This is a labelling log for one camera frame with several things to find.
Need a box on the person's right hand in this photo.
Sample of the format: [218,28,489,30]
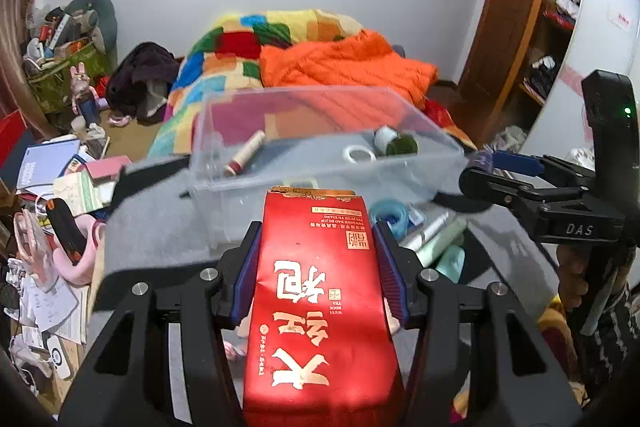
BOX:
[556,244,593,313]

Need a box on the mint green bottle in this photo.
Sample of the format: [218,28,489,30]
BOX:
[434,244,466,284]

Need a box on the wooden door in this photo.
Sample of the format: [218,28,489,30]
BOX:
[457,0,553,128]

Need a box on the colourful patchwork blanket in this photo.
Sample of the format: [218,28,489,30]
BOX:
[147,9,476,158]

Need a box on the clear plastic box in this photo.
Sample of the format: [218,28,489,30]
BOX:
[186,86,467,253]

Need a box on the pink plastic stand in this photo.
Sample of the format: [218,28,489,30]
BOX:
[55,214,106,285]

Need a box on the white tape roll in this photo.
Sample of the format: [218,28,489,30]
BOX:
[343,145,377,164]

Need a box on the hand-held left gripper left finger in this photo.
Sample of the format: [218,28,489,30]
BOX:
[57,221,266,427]

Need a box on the pink rabbit toy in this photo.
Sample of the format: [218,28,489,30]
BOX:
[70,62,103,130]

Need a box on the blue notebook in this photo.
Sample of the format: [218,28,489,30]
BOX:
[16,141,81,190]

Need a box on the pile of papers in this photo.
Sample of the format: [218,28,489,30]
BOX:
[0,257,96,388]

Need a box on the cream tube with red cap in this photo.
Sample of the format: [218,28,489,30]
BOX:
[223,130,266,176]

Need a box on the pink book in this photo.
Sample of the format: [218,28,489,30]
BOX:
[82,157,132,182]

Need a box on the pink transparent bag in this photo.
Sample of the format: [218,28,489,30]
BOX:
[12,209,61,293]

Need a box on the dark green bottle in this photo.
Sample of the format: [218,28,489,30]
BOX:
[384,133,419,156]

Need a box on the grey black blanket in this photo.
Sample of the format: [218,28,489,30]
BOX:
[92,129,566,427]

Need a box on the grey plush toy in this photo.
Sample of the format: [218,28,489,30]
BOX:
[62,0,118,55]

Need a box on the person's right forearm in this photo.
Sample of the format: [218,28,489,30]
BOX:
[565,277,640,408]

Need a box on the pale green tube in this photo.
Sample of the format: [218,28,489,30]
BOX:
[415,219,468,268]

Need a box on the red box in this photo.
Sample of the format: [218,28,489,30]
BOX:
[0,112,28,168]

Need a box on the black handle tool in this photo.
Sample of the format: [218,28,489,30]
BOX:
[47,198,83,265]

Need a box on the red tea packet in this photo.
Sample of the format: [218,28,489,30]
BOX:
[242,186,406,427]

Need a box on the orange down jacket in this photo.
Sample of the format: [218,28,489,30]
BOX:
[259,29,440,110]

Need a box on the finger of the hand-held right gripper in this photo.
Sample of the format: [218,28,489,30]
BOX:
[470,149,598,188]
[459,167,598,218]

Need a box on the green patterned bag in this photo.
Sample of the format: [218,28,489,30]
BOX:
[27,42,113,112]

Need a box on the white tube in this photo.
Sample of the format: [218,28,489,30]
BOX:
[400,211,453,253]

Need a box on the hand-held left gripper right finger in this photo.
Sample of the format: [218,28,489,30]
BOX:
[372,221,583,427]

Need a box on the dark purple cloth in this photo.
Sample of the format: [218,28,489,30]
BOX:
[106,42,180,125]

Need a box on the striped brown curtain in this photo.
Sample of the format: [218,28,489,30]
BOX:
[0,0,66,138]

